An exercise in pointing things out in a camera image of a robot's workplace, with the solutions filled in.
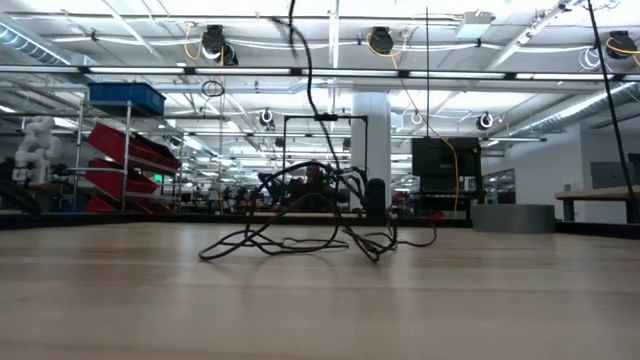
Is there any thin black vertical pole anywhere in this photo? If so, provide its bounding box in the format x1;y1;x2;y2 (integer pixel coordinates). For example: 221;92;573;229
424;7;430;139

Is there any black diagonal rig pole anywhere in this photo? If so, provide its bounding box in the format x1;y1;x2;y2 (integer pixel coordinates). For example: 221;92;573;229
587;0;637;197

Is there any wooden bench table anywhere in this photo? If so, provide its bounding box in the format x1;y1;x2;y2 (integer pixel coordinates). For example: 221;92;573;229
554;185;640;224

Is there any red storage bin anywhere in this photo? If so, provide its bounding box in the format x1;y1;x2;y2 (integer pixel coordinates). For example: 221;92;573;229
87;123;182;176
84;158;159;201
83;194;174;215

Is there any thin black cord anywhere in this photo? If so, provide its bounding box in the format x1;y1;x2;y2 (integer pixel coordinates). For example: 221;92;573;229
198;0;438;264

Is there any yellow cable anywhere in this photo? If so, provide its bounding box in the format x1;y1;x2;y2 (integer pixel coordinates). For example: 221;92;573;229
366;34;459;214

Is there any person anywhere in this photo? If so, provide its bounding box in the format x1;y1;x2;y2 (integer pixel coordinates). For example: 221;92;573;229
299;164;342;214

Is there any white ceiling box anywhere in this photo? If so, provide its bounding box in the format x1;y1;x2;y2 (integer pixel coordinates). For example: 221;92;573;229
456;12;495;40

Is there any black monitor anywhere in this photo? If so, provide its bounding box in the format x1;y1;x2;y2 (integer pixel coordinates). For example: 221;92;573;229
411;137;482;192

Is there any metal shelf rack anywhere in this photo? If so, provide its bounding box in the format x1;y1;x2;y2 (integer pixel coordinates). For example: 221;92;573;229
72;99;185;215

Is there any white pillar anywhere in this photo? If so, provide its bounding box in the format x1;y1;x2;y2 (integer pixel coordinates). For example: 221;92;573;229
351;92;392;189

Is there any black camera gantry frame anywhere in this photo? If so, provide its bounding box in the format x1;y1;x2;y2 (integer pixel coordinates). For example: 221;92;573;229
282;113;370;211

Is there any blue storage bin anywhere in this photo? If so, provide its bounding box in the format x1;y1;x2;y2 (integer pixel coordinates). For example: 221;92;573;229
88;82;167;117

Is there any black aluminium table frame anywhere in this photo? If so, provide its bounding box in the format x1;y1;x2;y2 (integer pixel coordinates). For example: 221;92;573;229
0;212;640;240

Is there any long ceiling light strip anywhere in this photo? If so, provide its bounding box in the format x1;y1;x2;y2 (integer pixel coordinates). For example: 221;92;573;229
0;65;640;82

